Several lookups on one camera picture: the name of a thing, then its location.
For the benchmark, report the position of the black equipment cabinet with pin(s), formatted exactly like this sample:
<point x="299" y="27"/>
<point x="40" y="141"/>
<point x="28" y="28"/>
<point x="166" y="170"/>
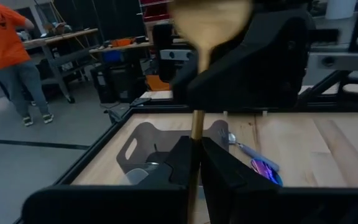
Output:
<point x="120" y="81"/>

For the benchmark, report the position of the black curtain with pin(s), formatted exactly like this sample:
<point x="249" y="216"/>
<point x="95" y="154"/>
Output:
<point x="104" y="15"/>

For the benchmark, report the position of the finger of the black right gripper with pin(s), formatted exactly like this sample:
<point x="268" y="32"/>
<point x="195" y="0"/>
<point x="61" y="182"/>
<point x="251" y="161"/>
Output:
<point x="259" y="68"/>
<point x="182" y="85"/>

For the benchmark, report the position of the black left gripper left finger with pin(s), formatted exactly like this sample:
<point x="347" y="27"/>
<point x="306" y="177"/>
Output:
<point x="120" y="205"/>

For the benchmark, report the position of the person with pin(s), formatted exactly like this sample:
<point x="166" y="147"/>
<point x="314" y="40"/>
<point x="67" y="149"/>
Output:
<point x="2" y="37"/>

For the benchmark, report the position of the red cabinet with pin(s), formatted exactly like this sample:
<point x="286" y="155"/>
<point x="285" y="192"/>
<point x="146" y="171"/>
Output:
<point x="154" y="11"/>

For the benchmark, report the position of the gold spoon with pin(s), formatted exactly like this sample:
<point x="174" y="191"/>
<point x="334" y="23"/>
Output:
<point x="210" y="21"/>

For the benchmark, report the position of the blue crate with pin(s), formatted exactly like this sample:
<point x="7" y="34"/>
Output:
<point x="112" y="56"/>

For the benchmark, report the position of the orange tool case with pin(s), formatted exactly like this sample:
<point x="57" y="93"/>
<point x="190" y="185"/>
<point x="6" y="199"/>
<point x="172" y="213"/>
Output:
<point x="121" y="42"/>

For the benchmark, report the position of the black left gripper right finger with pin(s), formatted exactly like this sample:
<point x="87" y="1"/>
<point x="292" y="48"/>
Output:
<point x="259" y="205"/>

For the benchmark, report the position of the orange object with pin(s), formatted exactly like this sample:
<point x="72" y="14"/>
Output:
<point x="157" y="83"/>

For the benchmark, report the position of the iridescent purple teal spoon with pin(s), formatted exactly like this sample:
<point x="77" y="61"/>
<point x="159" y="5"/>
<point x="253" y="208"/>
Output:
<point x="267" y="172"/>

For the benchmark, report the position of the wooden workbench grey legs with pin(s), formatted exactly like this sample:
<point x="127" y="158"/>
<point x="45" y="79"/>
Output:
<point x="57" y="36"/>

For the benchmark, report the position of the black metal table frame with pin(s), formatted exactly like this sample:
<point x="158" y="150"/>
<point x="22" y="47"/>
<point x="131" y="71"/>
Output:
<point x="337" y="108"/>

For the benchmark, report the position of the grey plastic bin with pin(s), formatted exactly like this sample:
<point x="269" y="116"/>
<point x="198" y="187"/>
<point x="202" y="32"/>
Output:
<point x="145" y="133"/>

